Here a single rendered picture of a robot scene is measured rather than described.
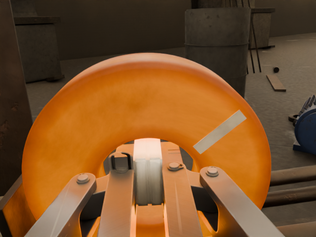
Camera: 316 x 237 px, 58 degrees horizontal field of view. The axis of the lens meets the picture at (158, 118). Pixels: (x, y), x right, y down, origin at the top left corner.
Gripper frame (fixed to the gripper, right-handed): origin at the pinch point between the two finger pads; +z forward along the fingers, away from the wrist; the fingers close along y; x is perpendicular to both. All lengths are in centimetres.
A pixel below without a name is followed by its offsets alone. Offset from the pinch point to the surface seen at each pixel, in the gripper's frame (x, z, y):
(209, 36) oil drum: -20, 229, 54
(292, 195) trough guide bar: -6.2, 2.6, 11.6
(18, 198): -1.8, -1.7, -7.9
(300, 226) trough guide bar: -4.0, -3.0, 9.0
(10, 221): -2.2, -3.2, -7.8
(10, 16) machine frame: 7.8, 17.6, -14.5
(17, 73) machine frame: 1.7, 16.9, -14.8
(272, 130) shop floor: -82, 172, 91
